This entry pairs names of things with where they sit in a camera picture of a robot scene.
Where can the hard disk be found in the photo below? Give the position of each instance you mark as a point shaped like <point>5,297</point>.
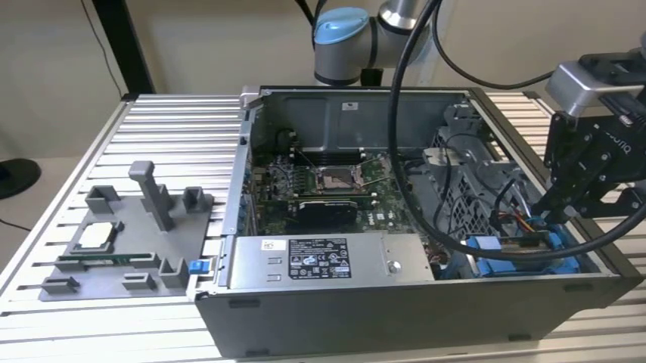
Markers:
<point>482,242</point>

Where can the grey parts rack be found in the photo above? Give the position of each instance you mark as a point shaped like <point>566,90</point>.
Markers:
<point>126,227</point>

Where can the black graphics card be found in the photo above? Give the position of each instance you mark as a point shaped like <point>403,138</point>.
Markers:
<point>323,219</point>

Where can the white sticker in case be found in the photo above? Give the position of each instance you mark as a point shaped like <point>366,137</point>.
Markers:
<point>350,106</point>

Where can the black upright frame post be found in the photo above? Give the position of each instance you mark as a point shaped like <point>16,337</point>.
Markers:
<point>128,45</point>

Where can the CPU socket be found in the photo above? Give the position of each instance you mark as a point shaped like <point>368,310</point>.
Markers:
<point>335,181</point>

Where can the metal disk bay cage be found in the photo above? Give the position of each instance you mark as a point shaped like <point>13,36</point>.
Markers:
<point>469,204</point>

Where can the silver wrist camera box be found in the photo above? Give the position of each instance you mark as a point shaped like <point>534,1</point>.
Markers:
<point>581,87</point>

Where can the black RAM slot bank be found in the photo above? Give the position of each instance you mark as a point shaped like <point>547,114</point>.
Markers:
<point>330,157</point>

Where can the green RAM stick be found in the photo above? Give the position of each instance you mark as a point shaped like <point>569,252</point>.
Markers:
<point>120,259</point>

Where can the green motherboard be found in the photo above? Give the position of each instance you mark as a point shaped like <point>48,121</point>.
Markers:
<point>383,211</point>

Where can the silver CPU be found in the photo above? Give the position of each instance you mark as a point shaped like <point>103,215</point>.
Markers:
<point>98,235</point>

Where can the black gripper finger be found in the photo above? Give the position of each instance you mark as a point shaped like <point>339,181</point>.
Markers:
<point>557,204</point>
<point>601,204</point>

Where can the blue empty disk carrier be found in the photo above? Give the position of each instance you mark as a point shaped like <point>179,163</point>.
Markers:
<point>491,268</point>

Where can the blue case latch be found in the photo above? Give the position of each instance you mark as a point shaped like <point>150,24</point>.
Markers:
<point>198,266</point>

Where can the silver power supply unit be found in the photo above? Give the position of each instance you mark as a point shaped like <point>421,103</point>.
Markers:
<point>252,264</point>

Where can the dark grey PC case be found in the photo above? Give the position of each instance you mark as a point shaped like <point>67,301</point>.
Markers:
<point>352,314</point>

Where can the black round stand base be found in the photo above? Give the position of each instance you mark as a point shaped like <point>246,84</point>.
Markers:
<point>17,177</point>

